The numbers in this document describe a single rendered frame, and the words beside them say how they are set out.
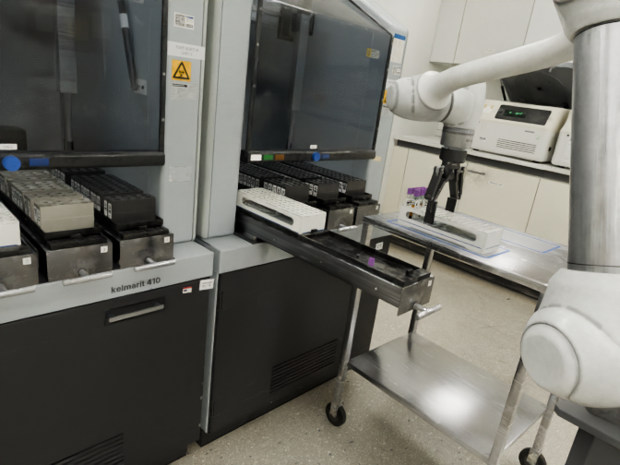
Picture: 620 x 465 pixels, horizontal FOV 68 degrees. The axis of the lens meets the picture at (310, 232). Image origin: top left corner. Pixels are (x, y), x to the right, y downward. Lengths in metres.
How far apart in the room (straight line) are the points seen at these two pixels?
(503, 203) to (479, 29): 1.34
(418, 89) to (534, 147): 2.18
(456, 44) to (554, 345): 3.41
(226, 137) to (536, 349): 0.93
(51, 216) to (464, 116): 1.06
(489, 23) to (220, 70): 2.89
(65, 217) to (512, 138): 2.87
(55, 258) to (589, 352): 0.98
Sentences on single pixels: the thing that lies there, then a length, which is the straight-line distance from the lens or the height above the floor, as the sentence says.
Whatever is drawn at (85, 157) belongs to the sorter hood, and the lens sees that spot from 1.13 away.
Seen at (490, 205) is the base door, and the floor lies 0.55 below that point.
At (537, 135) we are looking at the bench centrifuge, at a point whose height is 1.08.
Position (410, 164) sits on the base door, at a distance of 3.78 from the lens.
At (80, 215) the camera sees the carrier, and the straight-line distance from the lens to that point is 1.17.
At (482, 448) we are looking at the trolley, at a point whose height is 0.28.
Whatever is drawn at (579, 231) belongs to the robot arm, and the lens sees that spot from 0.83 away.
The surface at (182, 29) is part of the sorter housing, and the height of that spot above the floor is 1.29.
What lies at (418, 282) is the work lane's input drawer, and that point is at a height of 0.81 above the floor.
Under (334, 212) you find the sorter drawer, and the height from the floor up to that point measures 0.80.
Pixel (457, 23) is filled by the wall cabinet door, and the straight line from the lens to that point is 4.05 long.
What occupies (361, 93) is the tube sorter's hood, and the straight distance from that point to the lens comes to 1.67.
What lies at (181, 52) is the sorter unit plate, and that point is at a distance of 1.23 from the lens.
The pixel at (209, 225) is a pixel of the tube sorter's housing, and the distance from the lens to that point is 1.35.
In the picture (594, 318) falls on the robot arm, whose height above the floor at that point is 0.93.
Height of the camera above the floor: 1.20
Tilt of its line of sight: 18 degrees down
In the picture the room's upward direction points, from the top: 8 degrees clockwise
